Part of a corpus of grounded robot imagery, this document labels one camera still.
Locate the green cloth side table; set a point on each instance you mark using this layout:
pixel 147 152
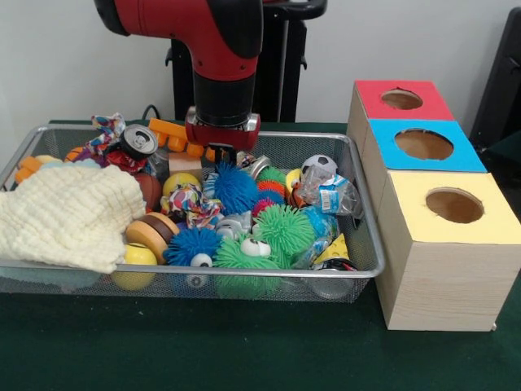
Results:
pixel 504 155

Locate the wooden box three holes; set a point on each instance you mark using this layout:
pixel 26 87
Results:
pixel 447 285

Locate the green spiky ball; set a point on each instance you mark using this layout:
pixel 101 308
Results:
pixel 285 228
pixel 240 258

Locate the wooden burger toy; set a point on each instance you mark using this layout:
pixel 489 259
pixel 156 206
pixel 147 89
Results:
pixel 152 234

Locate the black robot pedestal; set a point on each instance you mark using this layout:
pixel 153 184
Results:
pixel 285 61

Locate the black upright panel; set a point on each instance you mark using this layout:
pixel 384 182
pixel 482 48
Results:
pixel 500 81

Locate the small soccer ball toy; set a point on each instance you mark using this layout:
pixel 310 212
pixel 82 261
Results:
pixel 319 165

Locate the long orange toy brick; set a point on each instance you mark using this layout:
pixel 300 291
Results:
pixel 171 132

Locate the red can silver top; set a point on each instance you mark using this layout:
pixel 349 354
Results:
pixel 138 140

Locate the shallow mesh bin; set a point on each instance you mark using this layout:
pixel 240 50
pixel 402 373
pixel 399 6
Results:
pixel 366 244

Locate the cream waffle cloth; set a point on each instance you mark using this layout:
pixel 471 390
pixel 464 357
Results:
pixel 69 216

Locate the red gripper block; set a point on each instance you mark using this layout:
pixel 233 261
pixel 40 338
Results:
pixel 224 136

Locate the blue spiky ball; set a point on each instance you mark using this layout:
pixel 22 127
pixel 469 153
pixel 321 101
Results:
pixel 234 185
pixel 191 246

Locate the crushed clear plastic bottle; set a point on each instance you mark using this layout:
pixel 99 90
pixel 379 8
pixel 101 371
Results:
pixel 329 195

